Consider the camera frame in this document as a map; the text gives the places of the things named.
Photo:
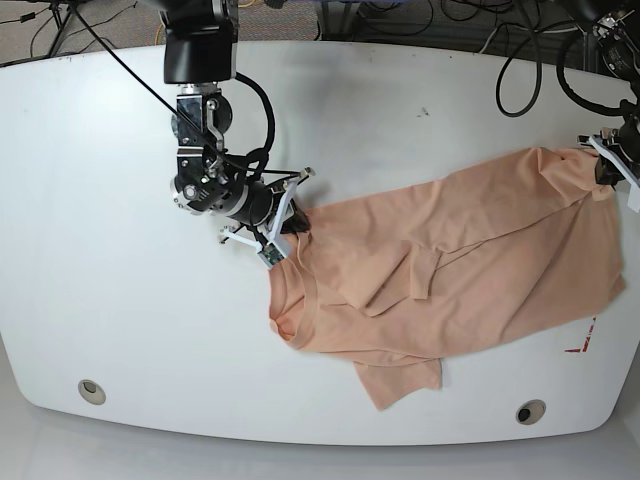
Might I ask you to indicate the red tape rectangle marking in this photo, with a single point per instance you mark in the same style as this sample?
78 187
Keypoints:
584 347

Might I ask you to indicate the black tripod stand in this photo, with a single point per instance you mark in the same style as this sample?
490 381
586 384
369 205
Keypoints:
50 24

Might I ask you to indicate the peach t-shirt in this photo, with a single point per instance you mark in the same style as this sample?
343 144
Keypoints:
397 281

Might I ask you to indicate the left table cable grommet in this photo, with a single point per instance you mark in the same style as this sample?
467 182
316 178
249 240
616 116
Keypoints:
91 392

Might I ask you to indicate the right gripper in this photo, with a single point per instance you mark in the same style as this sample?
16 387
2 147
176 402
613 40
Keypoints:
267 213

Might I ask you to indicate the right table cable grommet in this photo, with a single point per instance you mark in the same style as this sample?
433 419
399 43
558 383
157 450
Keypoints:
531 412

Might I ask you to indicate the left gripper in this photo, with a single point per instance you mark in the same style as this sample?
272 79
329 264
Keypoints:
618 157

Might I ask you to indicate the table cable grommet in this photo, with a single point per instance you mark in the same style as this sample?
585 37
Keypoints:
91 392
531 412

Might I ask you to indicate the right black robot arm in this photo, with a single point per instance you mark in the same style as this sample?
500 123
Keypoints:
200 54

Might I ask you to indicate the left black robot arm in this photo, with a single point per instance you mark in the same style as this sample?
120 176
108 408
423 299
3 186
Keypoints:
609 26

